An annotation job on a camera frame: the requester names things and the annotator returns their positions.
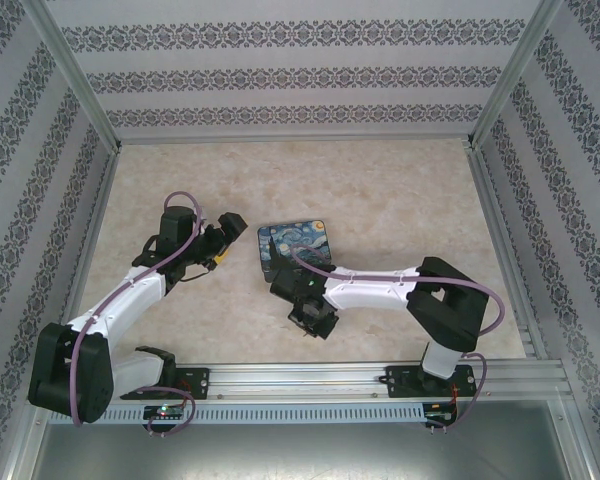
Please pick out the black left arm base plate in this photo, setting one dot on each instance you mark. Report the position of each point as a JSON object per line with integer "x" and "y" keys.
{"x": 195, "y": 382}

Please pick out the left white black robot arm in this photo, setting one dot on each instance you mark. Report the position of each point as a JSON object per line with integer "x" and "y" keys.
{"x": 130, "y": 295}

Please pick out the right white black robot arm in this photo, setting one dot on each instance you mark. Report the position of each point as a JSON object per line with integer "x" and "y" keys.
{"x": 370, "y": 296}

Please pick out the starry night print coaster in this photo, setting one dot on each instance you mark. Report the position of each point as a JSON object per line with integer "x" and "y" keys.
{"x": 300, "y": 239}

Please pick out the aluminium base beam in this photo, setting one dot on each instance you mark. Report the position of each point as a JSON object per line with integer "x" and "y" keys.
{"x": 300, "y": 380}

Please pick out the grey metal sheet panel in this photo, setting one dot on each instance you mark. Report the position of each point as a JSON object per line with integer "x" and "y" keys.
{"x": 300, "y": 455}

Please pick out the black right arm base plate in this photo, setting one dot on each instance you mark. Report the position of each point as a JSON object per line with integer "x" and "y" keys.
{"x": 405, "y": 380}

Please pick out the aluminium floor side rail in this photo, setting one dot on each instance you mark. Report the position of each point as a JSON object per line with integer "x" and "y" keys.
{"x": 505, "y": 250}
{"x": 102, "y": 195}

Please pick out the aluminium frame post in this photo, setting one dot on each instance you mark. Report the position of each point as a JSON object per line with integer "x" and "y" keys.
{"x": 512, "y": 70}
{"x": 75, "y": 70}

